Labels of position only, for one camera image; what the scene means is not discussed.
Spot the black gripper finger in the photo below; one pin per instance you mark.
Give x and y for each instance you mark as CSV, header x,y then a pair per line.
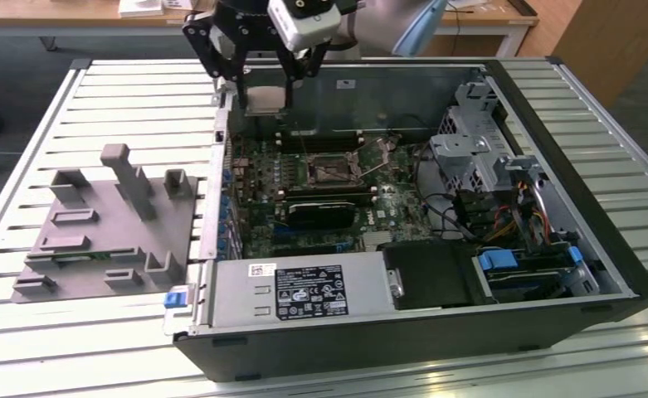
x,y
210,54
292,70

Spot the silver square CPU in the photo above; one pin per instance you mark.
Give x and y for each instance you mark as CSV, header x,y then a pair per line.
x,y
265,99

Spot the CPU socket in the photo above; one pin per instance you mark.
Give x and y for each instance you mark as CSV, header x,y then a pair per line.
x,y
332,170

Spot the white box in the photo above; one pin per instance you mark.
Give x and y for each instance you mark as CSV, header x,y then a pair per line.
x,y
141,8

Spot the black RAM slots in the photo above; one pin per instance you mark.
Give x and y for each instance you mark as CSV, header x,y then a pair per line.
x,y
327,192
319,143

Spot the wooden desk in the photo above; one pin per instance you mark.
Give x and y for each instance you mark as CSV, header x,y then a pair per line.
x,y
80,20

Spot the thin metal locking lever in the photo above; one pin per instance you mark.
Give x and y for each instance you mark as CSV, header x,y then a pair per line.
x,y
372,168

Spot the black graphics card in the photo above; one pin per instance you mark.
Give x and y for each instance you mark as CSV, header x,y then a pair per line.
x,y
321,215

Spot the silver drive cage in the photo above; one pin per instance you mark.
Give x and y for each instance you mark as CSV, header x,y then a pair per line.
x,y
461,153

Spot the green motherboard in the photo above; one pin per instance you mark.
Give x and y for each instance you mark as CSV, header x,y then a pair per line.
x,y
396,207

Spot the silver heat sink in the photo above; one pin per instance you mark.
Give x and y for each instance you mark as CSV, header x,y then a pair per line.
x,y
377,240

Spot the grey parts rack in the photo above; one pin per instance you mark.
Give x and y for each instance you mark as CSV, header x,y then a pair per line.
x,y
108,232

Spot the white barcode sticker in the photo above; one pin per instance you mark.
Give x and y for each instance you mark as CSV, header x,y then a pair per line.
x,y
261,268

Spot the green RAM stick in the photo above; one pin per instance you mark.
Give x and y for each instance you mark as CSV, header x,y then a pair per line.
x,y
101,257

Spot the black printed label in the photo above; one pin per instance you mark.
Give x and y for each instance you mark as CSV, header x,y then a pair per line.
x,y
309,292

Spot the black plastic shroud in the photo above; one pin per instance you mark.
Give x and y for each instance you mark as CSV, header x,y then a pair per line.
x,y
429,273

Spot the silver power supply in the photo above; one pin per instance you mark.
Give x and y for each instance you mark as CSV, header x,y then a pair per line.
x,y
236,298

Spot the blue disk carrier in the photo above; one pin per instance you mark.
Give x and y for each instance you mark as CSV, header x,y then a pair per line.
x,y
498,259

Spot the blue case latch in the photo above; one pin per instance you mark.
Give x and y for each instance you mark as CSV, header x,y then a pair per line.
x,y
177,300

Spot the wooden cabinet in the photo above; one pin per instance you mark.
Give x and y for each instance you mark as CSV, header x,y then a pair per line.
x,y
623,41

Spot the small blue clip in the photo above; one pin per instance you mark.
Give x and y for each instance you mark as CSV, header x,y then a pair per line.
x,y
575,253

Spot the black open PC case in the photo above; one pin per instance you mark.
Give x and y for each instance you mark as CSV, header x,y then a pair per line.
x,y
357,356

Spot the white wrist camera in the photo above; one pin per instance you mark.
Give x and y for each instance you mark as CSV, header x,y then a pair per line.
x,y
307,25

